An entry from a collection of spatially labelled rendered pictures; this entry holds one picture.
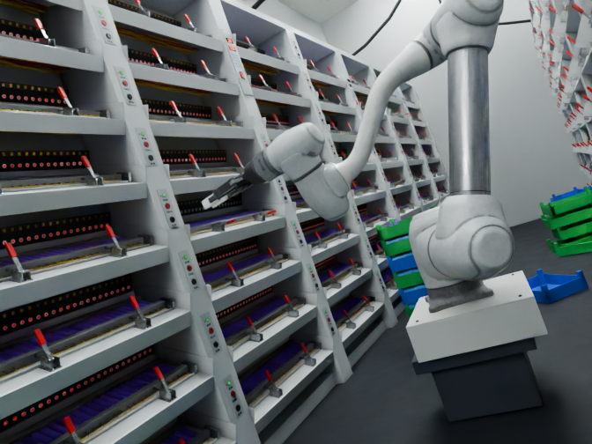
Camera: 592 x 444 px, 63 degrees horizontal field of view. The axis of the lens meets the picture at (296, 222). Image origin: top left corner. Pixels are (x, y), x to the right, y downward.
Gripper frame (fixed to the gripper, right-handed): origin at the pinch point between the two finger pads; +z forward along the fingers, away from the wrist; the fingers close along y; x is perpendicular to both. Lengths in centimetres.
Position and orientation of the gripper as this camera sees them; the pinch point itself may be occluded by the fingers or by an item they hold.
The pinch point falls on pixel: (214, 200)
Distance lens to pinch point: 153.9
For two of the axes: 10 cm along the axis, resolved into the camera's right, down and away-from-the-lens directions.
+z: -7.7, 4.3, 4.7
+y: -4.6, 1.3, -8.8
